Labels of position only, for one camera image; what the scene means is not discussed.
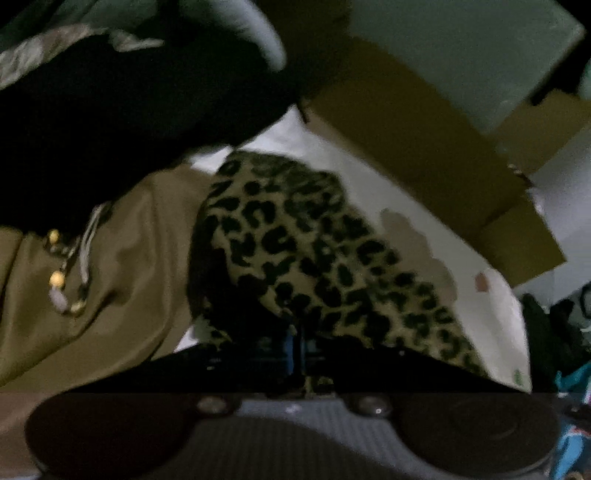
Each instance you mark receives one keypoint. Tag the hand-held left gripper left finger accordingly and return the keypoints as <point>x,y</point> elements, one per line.
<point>287,356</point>

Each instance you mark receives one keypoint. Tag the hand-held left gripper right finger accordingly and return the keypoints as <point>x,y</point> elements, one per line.
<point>305,356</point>

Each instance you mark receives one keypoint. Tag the leopard print garment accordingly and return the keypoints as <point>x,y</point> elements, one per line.
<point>323,258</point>

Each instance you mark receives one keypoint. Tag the olive brown garment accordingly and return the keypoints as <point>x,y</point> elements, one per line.
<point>124,295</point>

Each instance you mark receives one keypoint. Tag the bear print blanket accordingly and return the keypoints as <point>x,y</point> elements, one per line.
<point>351,184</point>

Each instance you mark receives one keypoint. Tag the cardboard box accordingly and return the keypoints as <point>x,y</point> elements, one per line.
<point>415,152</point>

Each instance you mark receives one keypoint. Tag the black clothing pile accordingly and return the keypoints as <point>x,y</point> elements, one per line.
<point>549,337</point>

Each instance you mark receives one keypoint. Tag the blue patterned cloth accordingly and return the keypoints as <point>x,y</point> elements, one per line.
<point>572,443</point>

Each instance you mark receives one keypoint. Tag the black garment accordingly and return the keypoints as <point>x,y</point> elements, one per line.
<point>115,124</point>

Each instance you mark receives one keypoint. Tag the tall cardboard sheet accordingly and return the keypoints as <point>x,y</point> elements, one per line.
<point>545,129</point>

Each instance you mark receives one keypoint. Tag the grey plush toy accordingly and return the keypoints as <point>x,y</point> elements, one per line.
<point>249,27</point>

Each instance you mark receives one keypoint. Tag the floral patterned cloth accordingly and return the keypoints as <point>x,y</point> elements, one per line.
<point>41,55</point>

